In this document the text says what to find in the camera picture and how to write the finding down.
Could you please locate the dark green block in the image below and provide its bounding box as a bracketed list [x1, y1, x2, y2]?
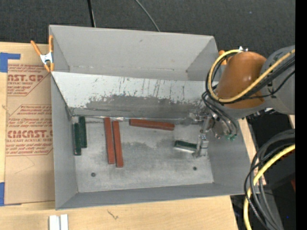
[173, 140, 199, 153]
[72, 122, 83, 156]
[79, 115, 88, 149]

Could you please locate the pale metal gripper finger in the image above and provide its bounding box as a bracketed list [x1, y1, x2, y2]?
[191, 148, 207, 159]
[197, 134, 209, 150]

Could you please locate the red-brown flat block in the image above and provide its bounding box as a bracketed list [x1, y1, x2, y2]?
[111, 120, 124, 168]
[129, 118, 176, 131]
[103, 117, 116, 165]

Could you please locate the brown cardboard board red print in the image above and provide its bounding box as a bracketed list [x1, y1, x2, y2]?
[0, 41, 56, 206]

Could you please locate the grey metal bin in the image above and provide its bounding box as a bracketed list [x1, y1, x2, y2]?
[48, 24, 251, 210]

